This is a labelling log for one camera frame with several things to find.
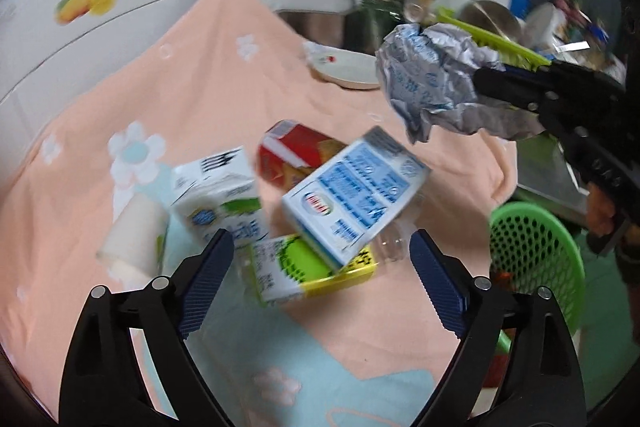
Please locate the white bowl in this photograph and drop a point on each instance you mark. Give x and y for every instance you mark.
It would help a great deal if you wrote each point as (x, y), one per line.
(545, 24)

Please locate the person's right forearm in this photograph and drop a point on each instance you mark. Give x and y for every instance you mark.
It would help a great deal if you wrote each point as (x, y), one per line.
(630, 267)

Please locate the person's right hand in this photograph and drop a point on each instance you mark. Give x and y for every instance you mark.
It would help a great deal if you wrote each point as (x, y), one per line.
(601, 212)

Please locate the green-label milk carton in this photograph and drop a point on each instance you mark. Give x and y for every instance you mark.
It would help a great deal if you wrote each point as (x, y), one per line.
(215, 192)

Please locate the red snack box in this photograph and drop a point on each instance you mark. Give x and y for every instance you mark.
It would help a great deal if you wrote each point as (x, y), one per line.
(295, 152)

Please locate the steel bowl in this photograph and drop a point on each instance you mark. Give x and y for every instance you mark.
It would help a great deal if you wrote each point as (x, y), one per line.
(492, 19)

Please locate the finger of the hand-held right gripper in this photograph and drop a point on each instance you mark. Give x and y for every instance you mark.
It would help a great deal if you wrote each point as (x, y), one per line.
(505, 87)
(535, 73)

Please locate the blue-label milk carton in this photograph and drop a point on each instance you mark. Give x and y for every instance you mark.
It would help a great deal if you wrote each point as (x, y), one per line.
(350, 197)

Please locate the green plastic dish rack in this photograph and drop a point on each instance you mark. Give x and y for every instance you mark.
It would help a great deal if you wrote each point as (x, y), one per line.
(520, 52)

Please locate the yellow-green drink carton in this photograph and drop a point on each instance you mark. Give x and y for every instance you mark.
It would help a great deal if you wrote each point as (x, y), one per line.
(295, 267)

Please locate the clear plastic cup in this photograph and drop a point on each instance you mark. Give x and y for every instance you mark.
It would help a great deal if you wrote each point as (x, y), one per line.
(395, 242)

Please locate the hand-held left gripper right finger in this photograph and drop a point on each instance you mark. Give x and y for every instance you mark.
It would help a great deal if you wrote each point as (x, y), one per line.
(440, 287)

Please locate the green glass utensil jar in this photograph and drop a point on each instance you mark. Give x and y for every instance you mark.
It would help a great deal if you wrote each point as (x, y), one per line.
(372, 19)

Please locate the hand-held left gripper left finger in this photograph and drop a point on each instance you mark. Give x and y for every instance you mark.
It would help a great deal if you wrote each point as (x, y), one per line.
(205, 282)

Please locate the pink flower-print towel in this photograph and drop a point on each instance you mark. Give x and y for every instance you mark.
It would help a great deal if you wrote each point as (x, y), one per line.
(200, 97)

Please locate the green plastic basket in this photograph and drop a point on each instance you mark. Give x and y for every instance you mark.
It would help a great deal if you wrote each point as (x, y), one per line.
(540, 247)

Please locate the silver foil wrapper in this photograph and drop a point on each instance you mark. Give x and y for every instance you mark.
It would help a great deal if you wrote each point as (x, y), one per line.
(425, 72)

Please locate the white paper cup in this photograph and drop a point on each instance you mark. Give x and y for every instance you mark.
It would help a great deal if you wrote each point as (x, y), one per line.
(135, 232)

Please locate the white plate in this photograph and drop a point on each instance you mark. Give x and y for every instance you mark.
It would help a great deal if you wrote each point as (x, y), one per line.
(350, 69)

